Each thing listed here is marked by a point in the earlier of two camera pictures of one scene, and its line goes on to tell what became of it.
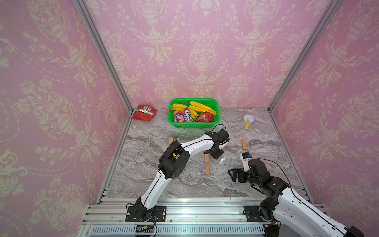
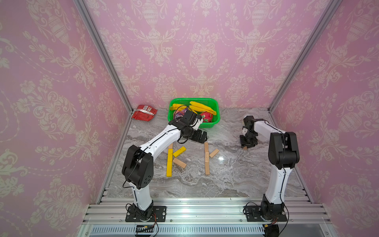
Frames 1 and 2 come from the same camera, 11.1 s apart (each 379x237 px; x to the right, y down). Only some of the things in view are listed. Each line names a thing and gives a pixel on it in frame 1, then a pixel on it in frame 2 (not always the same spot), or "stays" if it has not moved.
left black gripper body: [217, 153] to [195, 135]
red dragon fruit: [205, 117] stays
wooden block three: [207, 167] stays
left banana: [177, 107] stays
